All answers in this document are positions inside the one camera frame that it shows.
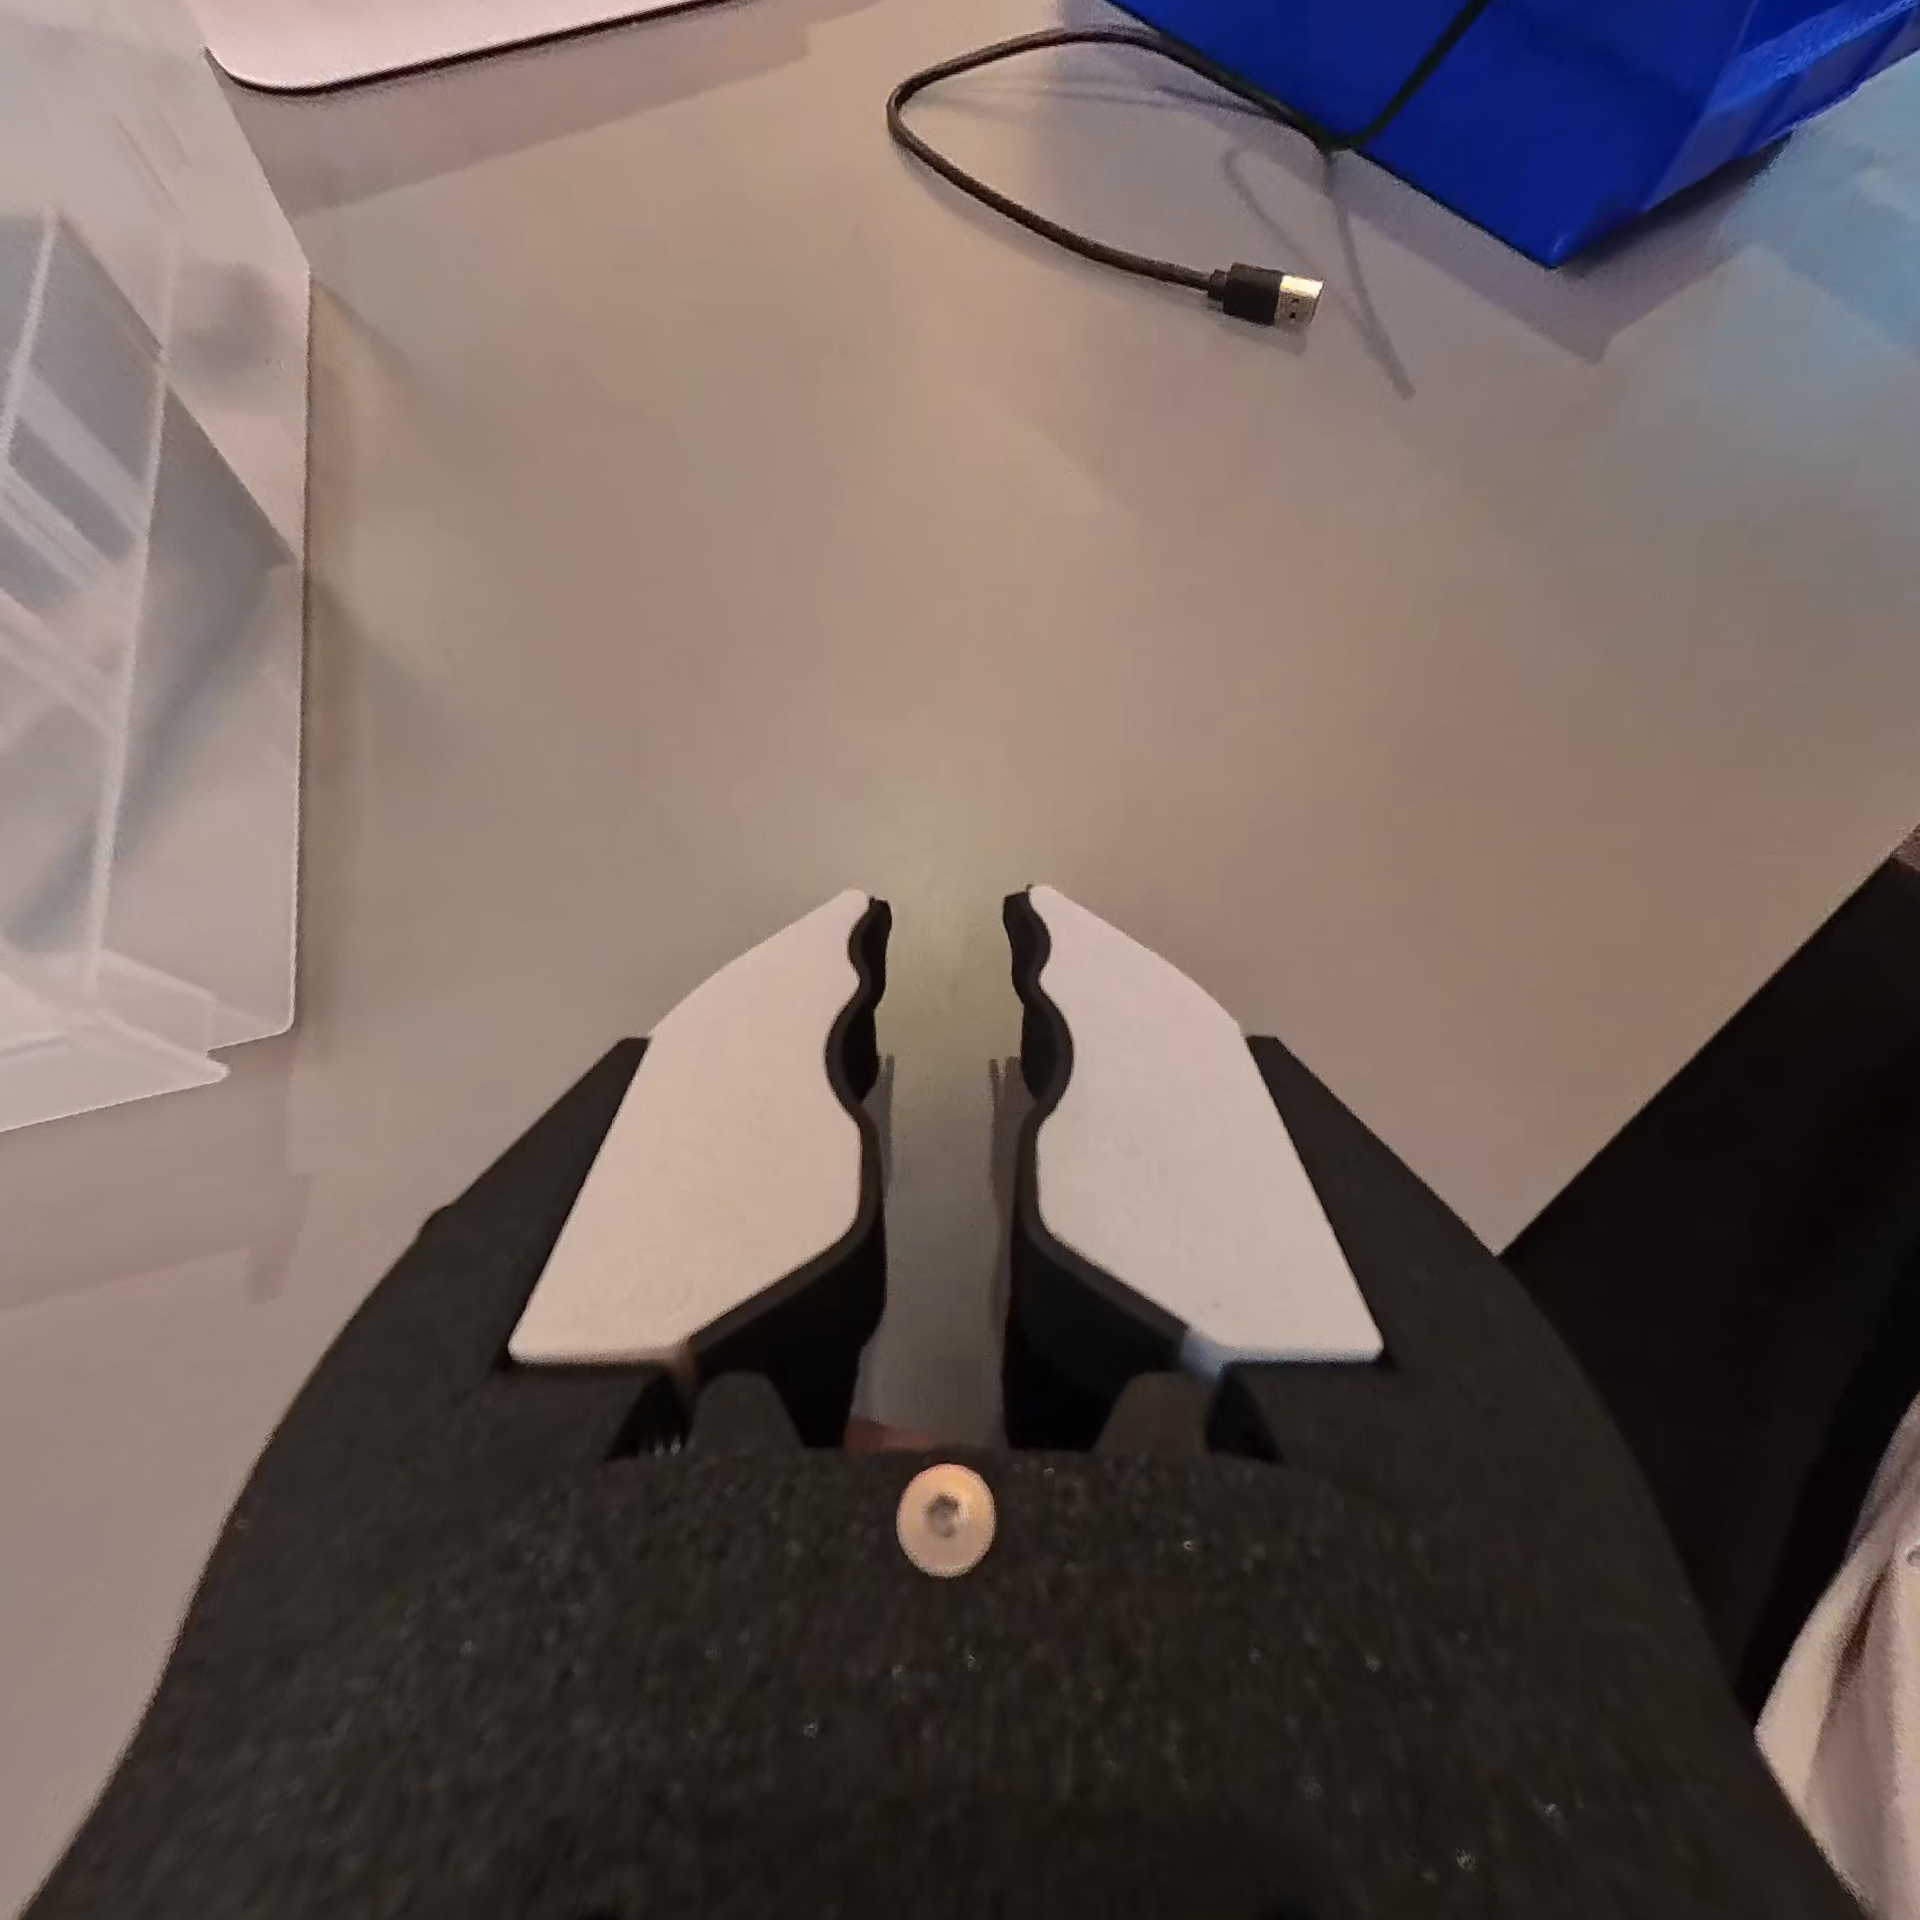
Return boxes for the clear plastic bin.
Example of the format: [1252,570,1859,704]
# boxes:
[0,0,311,1135]

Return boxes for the person's dark trousers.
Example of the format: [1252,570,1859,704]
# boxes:
[1500,862,1920,1721]

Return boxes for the blue plastic bin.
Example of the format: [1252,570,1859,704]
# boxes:
[1102,0,1920,268]

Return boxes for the white towel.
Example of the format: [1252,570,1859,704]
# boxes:
[1754,1396,1920,1920]

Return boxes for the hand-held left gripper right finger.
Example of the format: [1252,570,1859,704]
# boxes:
[999,881,1384,1380]

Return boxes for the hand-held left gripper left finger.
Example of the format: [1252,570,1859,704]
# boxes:
[507,887,894,1373]

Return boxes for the white folding stand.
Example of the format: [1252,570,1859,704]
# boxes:
[202,0,750,96]

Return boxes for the thin black USB cable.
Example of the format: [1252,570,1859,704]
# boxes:
[888,0,1494,334]

